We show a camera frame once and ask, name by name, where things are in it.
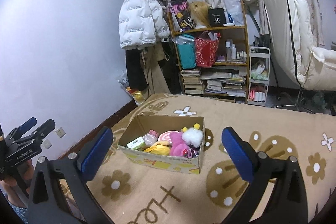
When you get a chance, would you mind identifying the green tissue pack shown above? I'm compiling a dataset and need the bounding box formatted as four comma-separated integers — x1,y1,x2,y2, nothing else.
126,136,147,150

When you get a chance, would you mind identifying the white fluffy bee plush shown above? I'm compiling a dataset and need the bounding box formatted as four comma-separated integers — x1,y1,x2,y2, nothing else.
182,123,203,149

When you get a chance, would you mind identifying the pink clear-wrapped packet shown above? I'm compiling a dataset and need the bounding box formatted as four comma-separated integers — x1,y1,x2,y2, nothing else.
143,130,159,147

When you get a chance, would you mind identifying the pink strawberry bear plush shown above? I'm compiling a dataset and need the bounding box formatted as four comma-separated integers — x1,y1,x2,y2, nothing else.
170,132,193,159

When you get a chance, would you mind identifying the yellow plush toy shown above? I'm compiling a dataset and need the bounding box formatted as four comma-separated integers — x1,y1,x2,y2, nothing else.
143,141,171,156

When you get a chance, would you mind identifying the pink swirl roll plush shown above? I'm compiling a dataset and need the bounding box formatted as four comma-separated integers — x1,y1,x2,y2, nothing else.
158,130,182,147

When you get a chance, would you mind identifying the white-haired blindfolded doll plush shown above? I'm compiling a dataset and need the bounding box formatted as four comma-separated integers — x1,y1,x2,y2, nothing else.
187,144,201,159

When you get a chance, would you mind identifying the person's left hand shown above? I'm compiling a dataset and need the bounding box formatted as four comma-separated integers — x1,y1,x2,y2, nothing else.
1,159,34,188

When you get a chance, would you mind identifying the open cardboard box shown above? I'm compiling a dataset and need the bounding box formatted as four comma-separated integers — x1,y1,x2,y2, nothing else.
118,115,205,174

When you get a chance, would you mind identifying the pile of magazines right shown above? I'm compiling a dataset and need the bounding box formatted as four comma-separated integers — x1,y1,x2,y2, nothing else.
200,65,248,98

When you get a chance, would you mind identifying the beige trench coat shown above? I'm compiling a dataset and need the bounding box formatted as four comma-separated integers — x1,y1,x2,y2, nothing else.
141,42,171,97

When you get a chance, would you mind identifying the white rolling cart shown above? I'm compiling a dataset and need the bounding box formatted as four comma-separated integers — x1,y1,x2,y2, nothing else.
247,46,270,106

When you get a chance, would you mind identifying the stack of books left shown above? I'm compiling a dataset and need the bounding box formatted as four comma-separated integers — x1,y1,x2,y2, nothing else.
181,68,206,95

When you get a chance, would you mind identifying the wooden shelf unit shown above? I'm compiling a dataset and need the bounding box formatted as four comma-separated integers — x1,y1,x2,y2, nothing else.
168,2,249,101

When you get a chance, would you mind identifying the white puffer jacket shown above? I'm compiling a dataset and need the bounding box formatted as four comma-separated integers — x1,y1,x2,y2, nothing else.
118,0,170,50

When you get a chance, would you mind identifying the red gift bag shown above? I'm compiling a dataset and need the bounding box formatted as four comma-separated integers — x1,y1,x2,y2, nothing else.
195,31,221,68

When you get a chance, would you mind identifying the teal bag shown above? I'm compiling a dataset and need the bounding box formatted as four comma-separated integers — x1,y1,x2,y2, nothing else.
175,34,196,69

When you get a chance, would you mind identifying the cream padded chair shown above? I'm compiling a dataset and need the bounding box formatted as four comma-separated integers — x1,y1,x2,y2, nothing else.
260,0,336,110

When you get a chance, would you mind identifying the black box marked 40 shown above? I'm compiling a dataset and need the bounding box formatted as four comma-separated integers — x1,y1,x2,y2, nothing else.
208,8,226,27

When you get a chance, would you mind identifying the pink black graphic bag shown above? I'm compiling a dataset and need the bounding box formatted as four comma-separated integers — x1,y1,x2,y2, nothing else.
168,0,194,32

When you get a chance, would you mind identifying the blonde wig head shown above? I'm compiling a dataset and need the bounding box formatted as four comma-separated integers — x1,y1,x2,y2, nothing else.
188,1,210,29

